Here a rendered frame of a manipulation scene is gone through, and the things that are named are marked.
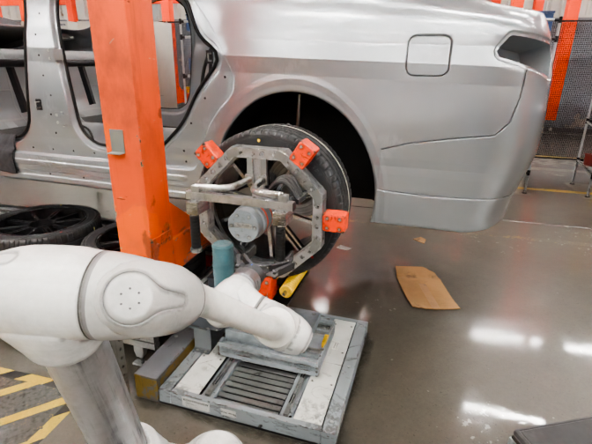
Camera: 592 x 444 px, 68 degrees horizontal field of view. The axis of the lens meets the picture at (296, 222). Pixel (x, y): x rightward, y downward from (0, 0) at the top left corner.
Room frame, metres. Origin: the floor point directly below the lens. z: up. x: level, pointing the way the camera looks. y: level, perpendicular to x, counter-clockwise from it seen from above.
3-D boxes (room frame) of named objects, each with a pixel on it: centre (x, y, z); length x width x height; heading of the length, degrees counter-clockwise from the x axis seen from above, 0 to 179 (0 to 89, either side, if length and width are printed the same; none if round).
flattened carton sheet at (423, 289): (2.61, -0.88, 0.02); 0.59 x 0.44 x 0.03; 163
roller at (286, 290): (1.76, 0.00, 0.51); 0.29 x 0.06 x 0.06; 163
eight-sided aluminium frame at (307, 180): (1.70, 0.15, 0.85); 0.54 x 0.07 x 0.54; 73
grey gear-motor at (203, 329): (1.95, 0.37, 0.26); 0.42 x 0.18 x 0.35; 163
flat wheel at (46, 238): (2.48, 1.55, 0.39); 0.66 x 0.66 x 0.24
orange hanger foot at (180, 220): (2.06, 0.55, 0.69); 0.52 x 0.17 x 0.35; 163
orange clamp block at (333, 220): (1.61, -0.15, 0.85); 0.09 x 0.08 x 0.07; 73
